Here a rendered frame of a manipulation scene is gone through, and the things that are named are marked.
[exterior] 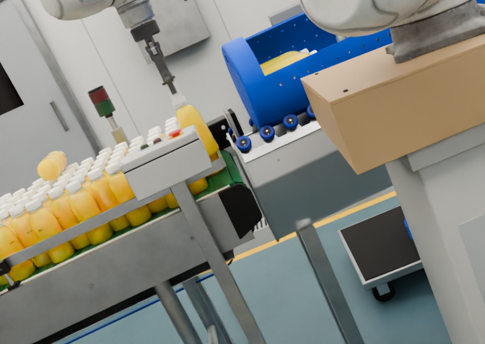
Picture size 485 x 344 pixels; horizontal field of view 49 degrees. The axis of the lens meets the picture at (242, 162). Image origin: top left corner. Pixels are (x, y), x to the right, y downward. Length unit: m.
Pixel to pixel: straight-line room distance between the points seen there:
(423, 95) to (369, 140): 0.11
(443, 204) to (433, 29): 0.30
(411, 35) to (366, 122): 0.21
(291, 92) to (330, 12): 0.73
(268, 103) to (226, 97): 3.49
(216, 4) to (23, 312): 3.75
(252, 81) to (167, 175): 0.37
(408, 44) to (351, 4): 0.26
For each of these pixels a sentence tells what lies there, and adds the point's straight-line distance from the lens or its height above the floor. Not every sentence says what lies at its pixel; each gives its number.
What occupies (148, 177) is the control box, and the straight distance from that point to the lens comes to 1.28.
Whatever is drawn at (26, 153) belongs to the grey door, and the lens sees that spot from 5.38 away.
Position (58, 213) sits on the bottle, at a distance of 1.52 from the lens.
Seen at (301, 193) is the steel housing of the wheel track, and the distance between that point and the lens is 1.58.
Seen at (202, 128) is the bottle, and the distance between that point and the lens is 1.47.
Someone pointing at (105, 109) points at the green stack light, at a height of 1.18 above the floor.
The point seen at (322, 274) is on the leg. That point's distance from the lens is 1.72.
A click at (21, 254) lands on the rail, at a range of 1.53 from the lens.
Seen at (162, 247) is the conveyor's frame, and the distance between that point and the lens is 1.46.
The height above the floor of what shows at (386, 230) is 0.15.
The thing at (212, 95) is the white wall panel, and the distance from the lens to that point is 4.96.
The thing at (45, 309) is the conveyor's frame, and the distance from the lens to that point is 1.57.
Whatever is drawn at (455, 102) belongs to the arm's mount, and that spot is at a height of 1.05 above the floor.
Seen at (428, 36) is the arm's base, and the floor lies 1.14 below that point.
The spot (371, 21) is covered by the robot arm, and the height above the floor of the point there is 1.23.
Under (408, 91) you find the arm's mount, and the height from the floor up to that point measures 1.10.
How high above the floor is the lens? 1.33
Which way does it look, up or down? 16 degrees down
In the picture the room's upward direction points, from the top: 25 degrees counter-clockwise
